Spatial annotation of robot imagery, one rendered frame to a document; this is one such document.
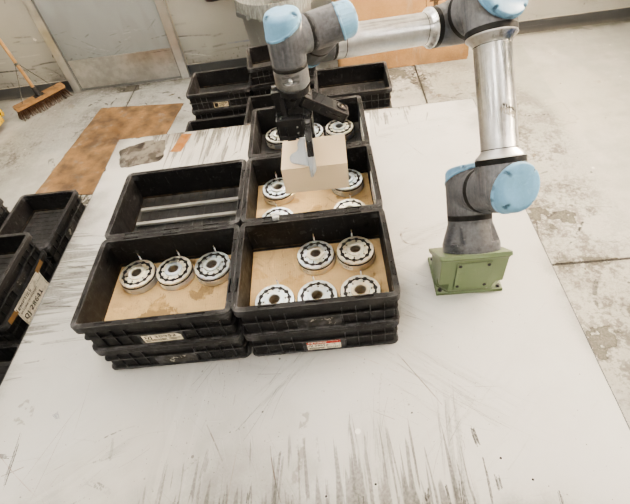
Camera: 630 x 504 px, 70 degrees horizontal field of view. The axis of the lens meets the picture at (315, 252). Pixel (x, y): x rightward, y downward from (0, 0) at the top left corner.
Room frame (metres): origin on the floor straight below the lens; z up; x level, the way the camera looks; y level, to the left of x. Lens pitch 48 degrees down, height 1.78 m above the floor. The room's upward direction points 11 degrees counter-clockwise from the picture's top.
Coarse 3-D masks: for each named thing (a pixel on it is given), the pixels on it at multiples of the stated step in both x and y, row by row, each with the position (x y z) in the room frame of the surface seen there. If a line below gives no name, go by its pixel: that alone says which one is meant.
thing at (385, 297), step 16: (256, 224) 0.90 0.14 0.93; (272, 224) 0.90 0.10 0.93; (384, 224) 0.81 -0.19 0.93; (240, 240) 0.85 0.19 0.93; (384, 240) 0.76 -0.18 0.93; (240, 256) 0.80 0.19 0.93; (240, 272) 0.74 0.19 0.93; (272, 304) 0.62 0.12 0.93; (288, 304) 0.62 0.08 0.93; (304, 304) 0.61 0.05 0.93; (320, 304) 0.60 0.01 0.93; (336, 304) 0.60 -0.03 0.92; (352, 304) 0.59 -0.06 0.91; (368, 304) 0.59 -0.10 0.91
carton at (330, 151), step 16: (288, 144) 0.97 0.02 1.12; (320, 144) 0.95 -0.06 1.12; (336, 144) 0.93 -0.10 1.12; (288, 160) 0.90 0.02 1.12; (320, 160) 0.88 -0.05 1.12; (336, 160) 0.87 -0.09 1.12; (288, 176) 0.87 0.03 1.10; (304, 176) 0.87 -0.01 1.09; (320, 176) 0.86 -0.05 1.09; (336, 176) 0.86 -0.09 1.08; (288, 192) 0.87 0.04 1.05
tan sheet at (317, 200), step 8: (368, 184) 1.10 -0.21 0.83; (304, 192) 1.12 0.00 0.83; (312, 192) 1.11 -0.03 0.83; (320, 192) 1.10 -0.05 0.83; (328, 192) 1.10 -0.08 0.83; (360, 192) 1.07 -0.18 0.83; (368, 192) 1.06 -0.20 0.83; (264, 200) 1.12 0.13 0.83; (296, 200) 1.09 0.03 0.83; (304, 200) 1.08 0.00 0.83; (312, 200) 1.07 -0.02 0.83; (320, 200) 1.06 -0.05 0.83; (328, 200) 1.06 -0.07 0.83; (336, 200) 1.05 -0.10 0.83; (360, 200) 1.03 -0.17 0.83; (368, 200) 1.02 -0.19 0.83; (264, 208) 1.08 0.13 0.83; (288, 208) 1.06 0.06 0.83; (296, 208) 1.05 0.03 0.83; (304, 208) 1.04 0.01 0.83; (312, 208) 1.04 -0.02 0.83; (320, 208) 1.03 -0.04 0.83; (328, 208) 1.02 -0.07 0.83; (256, 216) 1.05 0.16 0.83
